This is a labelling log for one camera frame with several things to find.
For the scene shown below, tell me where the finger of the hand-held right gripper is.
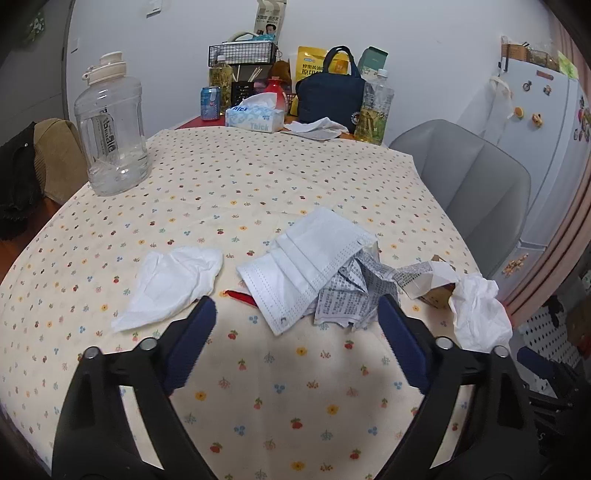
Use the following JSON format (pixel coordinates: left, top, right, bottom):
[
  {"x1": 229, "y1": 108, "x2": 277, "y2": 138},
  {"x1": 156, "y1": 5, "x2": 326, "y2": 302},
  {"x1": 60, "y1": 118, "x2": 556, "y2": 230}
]
[{"x1": 516, "y1": 346, "x2": 578, "y2": 408}]

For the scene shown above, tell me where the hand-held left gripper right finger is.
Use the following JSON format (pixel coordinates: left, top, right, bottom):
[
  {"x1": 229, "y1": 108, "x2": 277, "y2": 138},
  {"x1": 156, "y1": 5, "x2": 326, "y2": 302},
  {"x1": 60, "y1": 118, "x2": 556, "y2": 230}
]
[{"x1": 376, "y1": 294, "x2": 539, "y2": 480}]

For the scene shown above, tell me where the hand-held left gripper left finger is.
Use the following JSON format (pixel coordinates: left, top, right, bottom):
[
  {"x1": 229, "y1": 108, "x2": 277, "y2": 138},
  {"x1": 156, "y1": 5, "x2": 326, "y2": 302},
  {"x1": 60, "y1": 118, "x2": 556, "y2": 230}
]
[{"x1": 52, "y1": 295, "x2": 218, "y2": 480}]

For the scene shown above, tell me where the white tissue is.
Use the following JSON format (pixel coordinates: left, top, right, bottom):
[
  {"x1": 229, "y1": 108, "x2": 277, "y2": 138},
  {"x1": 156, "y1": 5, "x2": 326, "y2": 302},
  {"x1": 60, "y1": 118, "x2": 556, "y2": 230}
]
[
  {"x1": 111, "y1": 246, "x2": 223, "y2": 333},
  {"x1": 449, "y1": 272, "x2": 513, "y2": 354}
]

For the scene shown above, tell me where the small brown cardboard box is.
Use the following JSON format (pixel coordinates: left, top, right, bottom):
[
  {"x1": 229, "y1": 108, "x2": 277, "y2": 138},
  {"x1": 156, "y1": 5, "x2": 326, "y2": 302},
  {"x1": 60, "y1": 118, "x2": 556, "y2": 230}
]
[{"x1": 416, "y1": 254, "x2": 458, "y2": 308}]

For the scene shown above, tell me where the crumpled printed leaflet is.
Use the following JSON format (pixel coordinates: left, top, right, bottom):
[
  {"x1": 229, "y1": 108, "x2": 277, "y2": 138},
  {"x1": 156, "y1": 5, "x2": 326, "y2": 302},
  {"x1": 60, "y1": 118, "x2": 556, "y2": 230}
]
[{"x1": 314, "y1": 249, "x2": 462, "y2": 330}]

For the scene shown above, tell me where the cluster of yellow figurine magnets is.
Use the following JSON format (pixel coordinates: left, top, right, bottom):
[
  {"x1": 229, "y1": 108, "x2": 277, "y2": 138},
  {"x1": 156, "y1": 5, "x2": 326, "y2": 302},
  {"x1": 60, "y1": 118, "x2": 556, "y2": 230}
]
[{"x1": 502, "y1": 254, "x2": 531, "y2": 278}]

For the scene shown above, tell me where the white face mask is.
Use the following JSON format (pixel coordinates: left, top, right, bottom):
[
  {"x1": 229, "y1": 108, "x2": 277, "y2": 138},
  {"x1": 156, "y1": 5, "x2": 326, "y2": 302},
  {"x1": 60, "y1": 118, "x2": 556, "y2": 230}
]
[{"x1": 236, "y1": 206, "x2": 377, "y2": 336}]

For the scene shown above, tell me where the floral tablecloth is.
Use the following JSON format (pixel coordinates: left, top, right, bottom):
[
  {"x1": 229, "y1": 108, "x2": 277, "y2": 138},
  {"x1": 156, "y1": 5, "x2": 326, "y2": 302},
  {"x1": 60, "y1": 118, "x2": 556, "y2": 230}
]
[{"x1": 0, "y1": 127, "x2": 485, "y2": 480}]

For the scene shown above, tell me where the grey chair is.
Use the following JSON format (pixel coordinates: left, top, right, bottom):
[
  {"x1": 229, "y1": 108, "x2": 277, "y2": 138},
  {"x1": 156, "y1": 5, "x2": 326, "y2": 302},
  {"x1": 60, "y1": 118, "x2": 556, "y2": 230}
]
[{"x1": 389, "y1": 119, "x2": 532, "y2": 296}]

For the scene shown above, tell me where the white refrigerator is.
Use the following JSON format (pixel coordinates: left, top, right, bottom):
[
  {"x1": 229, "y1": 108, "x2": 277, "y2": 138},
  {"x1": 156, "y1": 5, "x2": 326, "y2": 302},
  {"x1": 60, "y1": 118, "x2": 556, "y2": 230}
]
[{"x1": 480, "y1": 55, "x2": 591, "y2": 296}]

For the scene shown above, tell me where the large clear water jug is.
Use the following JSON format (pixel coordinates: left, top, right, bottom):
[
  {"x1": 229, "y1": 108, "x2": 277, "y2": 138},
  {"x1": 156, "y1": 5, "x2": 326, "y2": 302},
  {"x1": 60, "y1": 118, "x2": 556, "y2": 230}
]
[{"x1": 74, "y1": 52, "x2": 153, "y2": 197}]

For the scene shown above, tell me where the yellow tea bottle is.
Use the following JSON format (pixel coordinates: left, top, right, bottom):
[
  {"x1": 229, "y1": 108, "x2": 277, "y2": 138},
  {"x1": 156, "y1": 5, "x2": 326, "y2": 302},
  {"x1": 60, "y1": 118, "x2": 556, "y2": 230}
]
[
  {"x1": 355, "y1": 69, "x2": 394, "y2": 146},
  {"x1": 209, "y1": 55, "x2": 234, "y2": 116}
]

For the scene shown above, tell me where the blue white tissue box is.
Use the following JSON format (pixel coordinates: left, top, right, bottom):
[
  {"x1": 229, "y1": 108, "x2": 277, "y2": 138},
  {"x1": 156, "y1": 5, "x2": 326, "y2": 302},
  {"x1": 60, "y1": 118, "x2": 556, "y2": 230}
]
[{"x1": 225, "y1": 92, "x2": 287, "y2": 134}]

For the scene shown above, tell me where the white cloth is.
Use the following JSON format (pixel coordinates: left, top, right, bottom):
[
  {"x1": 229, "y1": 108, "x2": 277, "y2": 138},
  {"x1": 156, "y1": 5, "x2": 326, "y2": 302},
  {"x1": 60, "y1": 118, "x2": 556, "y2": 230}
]
[{"x1": 283, "y1": 117, "x2": 349, "y2": 140}]

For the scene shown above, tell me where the brown cushion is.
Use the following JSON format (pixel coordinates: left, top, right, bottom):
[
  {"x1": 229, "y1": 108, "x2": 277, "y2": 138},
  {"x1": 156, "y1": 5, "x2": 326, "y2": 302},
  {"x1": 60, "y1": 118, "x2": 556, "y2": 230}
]
[{"x1": 33, "y1": 117, "x2": 88, "y2": 206}]

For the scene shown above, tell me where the black cloth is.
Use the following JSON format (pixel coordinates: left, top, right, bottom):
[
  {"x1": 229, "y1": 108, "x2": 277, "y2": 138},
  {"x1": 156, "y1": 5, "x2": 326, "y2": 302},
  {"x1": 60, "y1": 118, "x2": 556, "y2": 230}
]
[{"x1": 0, "y1": 121, "x2": 47, "y2": 241}]

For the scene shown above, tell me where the blue drink can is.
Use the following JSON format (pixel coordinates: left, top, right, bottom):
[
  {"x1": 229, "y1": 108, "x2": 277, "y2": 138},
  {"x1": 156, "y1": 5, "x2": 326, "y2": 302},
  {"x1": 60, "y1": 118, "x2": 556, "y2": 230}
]
[{"x1": 199, "y1": 86, "x2": 222, "y2": 121}]

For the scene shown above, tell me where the white tote bag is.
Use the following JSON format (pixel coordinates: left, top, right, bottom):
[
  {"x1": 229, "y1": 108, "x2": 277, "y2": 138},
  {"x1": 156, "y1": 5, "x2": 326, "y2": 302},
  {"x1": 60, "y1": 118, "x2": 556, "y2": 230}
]
[{"x1": 457, "y1": 76, "x2": 514, "y2": 144}]

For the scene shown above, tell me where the navy lunch bag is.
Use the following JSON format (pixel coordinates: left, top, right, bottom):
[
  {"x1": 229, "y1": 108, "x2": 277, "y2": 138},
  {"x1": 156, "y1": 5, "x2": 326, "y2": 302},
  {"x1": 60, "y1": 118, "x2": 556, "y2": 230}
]
[{"x1": 295, "y1": 45, "x2": 368, "y2": 136}]

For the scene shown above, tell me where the black plastic basket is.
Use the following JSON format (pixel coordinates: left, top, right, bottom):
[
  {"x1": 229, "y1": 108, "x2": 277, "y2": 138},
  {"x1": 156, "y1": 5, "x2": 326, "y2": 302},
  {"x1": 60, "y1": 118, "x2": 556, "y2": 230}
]
[{"x1": 231, "y1": 80, "x2": 259, "y2": 109}]

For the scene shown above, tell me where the red white bottle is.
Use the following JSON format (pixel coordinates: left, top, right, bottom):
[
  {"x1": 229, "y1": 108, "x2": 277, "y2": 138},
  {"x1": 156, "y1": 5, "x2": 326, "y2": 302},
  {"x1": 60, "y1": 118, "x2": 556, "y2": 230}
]
[{"x1": 264, "y1": 78, "x2": 289, "y2": 116}]

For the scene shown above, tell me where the tall green box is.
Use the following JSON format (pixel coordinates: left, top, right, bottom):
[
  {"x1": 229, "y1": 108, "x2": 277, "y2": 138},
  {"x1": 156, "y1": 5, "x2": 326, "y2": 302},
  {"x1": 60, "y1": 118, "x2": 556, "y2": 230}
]
[{"x1": 358, "y1": 46, "x2": 387, "y2": 81}]

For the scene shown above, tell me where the yellow snack packet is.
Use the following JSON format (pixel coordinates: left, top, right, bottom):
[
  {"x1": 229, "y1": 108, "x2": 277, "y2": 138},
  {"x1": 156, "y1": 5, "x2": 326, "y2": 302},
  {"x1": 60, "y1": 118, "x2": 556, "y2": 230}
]
[{"x1": 297, "y1": 45, "x2": 331, "y2": 81}]

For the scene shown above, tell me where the green packet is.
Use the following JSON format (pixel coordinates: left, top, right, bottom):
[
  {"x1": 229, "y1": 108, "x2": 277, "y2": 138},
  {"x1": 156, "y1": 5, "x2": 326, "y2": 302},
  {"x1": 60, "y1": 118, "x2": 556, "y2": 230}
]
[{"x1": 556, "y1": 51, "x2": 579, "y2": 79}]

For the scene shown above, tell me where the teal packet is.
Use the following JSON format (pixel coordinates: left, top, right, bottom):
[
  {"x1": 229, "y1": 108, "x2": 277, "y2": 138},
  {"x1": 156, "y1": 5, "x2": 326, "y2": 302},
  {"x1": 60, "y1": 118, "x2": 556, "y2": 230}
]
[{"x1": 240, "y1": 31, "x2": 278, "y2": 47}]

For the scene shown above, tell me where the white printed bag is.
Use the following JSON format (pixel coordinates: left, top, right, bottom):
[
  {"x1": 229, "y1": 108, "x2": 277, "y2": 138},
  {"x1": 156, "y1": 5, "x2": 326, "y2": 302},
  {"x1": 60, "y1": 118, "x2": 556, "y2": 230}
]
[{"x1": 254, "y1": 0, "x2": 289, "y2": 44}]

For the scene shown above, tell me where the black wire basket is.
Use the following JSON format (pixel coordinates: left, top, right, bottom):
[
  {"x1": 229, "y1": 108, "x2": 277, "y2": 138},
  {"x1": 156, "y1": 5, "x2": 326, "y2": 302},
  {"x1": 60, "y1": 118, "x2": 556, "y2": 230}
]
[{"x1": 208, "y1": 42, "x2": 280, "y2": 65}]

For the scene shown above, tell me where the green wall decoration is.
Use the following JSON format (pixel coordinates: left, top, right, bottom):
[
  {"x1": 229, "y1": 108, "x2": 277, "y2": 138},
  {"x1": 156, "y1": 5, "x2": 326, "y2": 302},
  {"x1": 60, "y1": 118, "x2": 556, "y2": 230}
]
[{"x1": 25, "y1": 16, "x2": 47, "y2": 44}]

